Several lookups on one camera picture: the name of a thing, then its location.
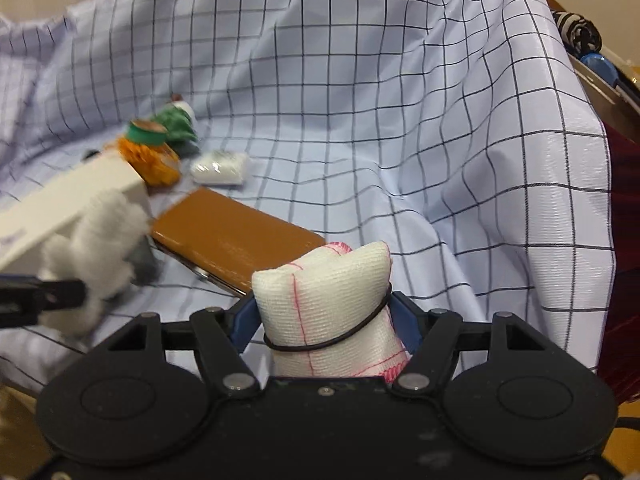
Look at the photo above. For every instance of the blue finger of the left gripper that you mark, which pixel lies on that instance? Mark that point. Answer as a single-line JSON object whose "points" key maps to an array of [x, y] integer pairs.
{"points": [[24, 297]]}

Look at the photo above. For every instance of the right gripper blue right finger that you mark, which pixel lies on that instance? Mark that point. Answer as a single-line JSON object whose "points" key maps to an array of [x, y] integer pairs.
{"points": [[408, 320]]}

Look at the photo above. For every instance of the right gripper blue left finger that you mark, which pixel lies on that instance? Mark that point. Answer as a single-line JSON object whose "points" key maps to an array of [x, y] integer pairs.
{"points": [[245, 320]]}

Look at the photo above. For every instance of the white pink-trimmed cloth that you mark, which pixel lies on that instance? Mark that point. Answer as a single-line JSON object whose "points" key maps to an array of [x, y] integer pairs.
{"points": [[325, 314]]}

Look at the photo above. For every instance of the white fluffy plush toy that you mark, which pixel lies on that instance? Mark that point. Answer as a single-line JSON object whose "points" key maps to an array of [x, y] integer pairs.
{"points": [[96, 253]]}

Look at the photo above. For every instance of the green cloth with tape roll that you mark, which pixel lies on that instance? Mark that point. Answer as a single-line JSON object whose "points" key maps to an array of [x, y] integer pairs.
{"points": [[173, 125]]}

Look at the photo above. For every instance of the brown leather case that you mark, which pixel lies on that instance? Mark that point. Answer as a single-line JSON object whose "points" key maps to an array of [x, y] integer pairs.
{"points": [[227, 240]]}

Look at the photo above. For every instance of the white cardboard box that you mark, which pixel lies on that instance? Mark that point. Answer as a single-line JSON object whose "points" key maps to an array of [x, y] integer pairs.
{"points": [[55, 207]]}

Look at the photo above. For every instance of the white wrapped gauze packet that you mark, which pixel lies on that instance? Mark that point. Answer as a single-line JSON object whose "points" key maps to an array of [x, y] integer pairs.
{"points": [[220, 168]]}

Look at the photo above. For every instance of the checkered light blue cloth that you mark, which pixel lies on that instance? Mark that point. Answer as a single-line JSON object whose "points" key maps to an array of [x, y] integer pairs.
{"points": [[455, 131]]}

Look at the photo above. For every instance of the blue object in bowl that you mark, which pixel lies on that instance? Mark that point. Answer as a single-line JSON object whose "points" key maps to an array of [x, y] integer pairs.
{"points": [[601, 66]]}

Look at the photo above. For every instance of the black white patterned item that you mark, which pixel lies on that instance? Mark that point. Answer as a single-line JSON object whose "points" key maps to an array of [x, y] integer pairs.
{"points": [[580, 36]]}

